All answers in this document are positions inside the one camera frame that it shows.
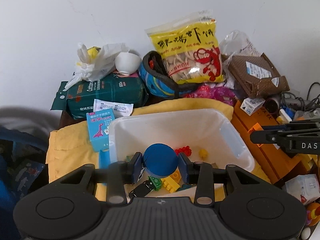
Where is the black toy car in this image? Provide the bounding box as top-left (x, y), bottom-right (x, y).
top-left (129, 180), bottom-right (153, 199)

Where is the long red brick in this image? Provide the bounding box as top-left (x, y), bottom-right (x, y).
top-left (175, 146), bottom-right (192, 157)

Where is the yellow duplo brick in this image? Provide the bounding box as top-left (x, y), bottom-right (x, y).
top-left (161, 170), bottom-right (181, 193)

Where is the green patterned tile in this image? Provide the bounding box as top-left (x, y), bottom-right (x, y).
top-left (148, 176), bottom-right (162, 191)

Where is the blue cylinder block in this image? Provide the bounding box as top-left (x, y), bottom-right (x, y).
top-left (143, 144), bottom-right (178, 178)

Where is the orange box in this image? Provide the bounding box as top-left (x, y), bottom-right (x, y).
top-left (231, 100), bottom-right (313, 184)

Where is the white plastic bin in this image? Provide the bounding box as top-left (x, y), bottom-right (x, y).
top-left (108, 109), bottom-right (255, 172)

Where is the white tissue pack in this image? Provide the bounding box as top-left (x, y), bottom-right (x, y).
top-left (283, 174), bottom-right (320, 205)

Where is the light blue dinosaur box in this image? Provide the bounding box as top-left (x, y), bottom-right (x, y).
top-left (86, 108), bottom-right (115, 152)

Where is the yellow cloth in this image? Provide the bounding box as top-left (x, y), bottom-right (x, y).
top-left (45, 97), bottom-right (273, 202)

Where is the small white box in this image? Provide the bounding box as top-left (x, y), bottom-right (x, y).
top-left (240, 98), bottom-right (265, 116)

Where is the brown parcel bag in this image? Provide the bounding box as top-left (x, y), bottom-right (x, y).
top-left (224, 54), bottom-right (290, 99)

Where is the green tissue pack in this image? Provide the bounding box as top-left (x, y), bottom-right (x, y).
top-left (51, 73), bottom-right (148, 120)

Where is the pink shiny bag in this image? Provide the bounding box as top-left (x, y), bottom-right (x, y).
top-left (183, 83), bottom-right (237, 106)

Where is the dark blue bag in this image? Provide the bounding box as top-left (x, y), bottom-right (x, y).
top-left (1, 126), bottom-right (49, 239)

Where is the blue helmet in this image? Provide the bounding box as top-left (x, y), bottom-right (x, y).
top-left (138, 50), bottom-right (199, 99)

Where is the white ball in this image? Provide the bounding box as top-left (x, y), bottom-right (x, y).
top-left (115, 52), bottom-right (142, 76)

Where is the white plastic bag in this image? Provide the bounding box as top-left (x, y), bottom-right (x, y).
top-left (65, 43), bottom-right (129, 90)

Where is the yellow shrimp cracker bag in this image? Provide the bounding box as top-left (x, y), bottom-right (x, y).
top-left (146, 10), bottom-right (224, 85)

